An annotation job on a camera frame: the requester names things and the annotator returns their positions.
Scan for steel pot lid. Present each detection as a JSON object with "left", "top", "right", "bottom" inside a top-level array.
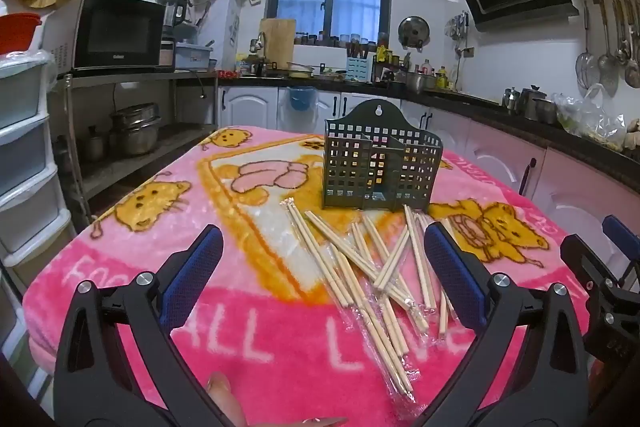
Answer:
[{"left": 398, "top": 16, "right": 431, "bottom": 48}]

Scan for wire skimmer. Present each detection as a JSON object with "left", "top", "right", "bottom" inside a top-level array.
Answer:
[{"left": 575, "top": 2, "right": 601, "bottom": 90}]

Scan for wooden cutting board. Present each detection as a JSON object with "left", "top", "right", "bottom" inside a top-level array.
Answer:
[{"left": 260, "top": 18, "right": 297, "bottom": 70}]

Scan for green plastic utensil holder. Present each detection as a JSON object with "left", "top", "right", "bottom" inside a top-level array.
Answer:
[{"left": 323, "top": 99, "right": 444, "bottom": 214}]

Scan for row of spice jars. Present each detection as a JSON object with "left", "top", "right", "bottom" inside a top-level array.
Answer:
[{"left": 294, "top": 32, "right": 378, "bottom": 48}]

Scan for clear plastic bag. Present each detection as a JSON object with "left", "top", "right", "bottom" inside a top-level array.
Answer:
[{"left": 552, "top": 84, "right": 626, "bottom": 148}]

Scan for steel slotted ladle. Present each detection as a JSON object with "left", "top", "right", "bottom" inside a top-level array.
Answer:
[{"left": 597, "top": 0, "right": 621, "bottom": 98}]

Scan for blue knife holder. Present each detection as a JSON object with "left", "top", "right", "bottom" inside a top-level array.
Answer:
[{"left": 346, "top": 43, "right": 373, "bottom": 82}]

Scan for small steel pot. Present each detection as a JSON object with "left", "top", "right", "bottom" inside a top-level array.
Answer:
[{"left": 85, "top": 125, "right": 108, "bottom": 160}]

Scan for hanging kitchen tools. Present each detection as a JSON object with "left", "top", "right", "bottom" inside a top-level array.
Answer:
[{"left": 446, "top": 11, "right": 470, "bottom": 44}]

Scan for group of wooden chopsticks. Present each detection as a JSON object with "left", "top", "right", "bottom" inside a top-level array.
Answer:
[{"left": 280, "top": 198, "right": 463, "bottom": 403}]

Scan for red plastic bowl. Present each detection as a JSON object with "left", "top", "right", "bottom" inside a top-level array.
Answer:
[{"left": 0, "top": 13, "right": 43, "bottom": 56}]

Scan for steel stock pot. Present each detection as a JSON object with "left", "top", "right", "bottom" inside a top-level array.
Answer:
[{"left": 405, "top": 72, "right": 436, "bottom": 94}]

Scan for black microwave oven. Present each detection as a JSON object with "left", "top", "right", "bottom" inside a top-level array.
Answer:
[{"left": 42, "top": 0, "right": 167, "bottom": 75}]

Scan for person's left hand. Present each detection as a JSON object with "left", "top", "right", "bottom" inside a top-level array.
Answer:
[{"left": 207, "top": 372, "right": 348, "bottom": 427}]

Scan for blue plastic box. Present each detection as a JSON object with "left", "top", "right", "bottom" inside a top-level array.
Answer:
[{"left": 175, "top": 41, "right": 215, "bottom": 71}]

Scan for stack of steel pots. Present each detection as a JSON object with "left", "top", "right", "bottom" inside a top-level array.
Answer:
[{"left": 109, "top": 103, "right": 163, "bottom": 156}]

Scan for large steel ladle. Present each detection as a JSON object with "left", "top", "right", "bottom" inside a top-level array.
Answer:
[{"left": 625, "top": 0, "right": 640, "bottom": 88}]

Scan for metal kitchen rack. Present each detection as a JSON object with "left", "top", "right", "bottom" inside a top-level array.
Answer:
[{"left": 47, "top": 69, "right": 221, "bottom": 228}]

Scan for white plastic drawer unit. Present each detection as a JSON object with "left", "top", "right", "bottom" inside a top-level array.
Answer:
[{"left": 0, "top": 52, "right": 76, "bottom": 303}]

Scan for blue hanging bin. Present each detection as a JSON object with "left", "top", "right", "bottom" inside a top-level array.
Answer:
[{"left": 285, "top": 87, "right": 317, "bottom": 112}]

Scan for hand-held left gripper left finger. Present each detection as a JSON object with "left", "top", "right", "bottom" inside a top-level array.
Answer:
[{"left": 52, "top": 224, "right": 236, "bottom": 427}]

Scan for small steel ladle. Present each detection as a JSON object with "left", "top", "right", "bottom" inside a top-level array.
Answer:
[{"left": 612, "top": 0, "right": 631, "bottom": 65}]

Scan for steel pot with lid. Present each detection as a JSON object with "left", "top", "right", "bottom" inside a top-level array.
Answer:
[{"left": 517, "top": 84, "right": 548, "bottom": 120}]

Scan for pink base cabinets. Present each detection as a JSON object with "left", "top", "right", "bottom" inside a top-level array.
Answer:
[{"left": 400, "top": 99, "right": 640, "bottom": 258}]

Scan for open steel pot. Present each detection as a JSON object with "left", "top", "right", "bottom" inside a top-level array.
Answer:
[{"left": 535, "top": 98, "right": 558, "bottom": 124}]

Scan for pink printed blanket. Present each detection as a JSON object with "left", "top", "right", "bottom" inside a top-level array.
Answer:
[{"left": 22, "top": 125, "right": 601, "bottom": 427}]

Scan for black blender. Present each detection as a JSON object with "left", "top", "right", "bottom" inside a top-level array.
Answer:
[{"left": 156, "top": 0, "right": 188, "bottom": 38}]

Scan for white base cabinets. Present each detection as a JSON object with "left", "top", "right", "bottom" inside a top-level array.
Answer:
[{"left": 218, "top": 86, "right": 401, "bottom": 130}]

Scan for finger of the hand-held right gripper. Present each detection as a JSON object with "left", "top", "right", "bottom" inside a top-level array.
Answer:
[
  {"left": 560, "top": 234, "right": 640, "bottom": 365},
  {"left": 602, "top": 215, "right": 640, "bottom": 290}
]

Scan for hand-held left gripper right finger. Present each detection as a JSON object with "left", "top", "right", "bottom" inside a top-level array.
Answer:
[{"left": 415, "top": 222, "right": 592, "bottom": 427}]

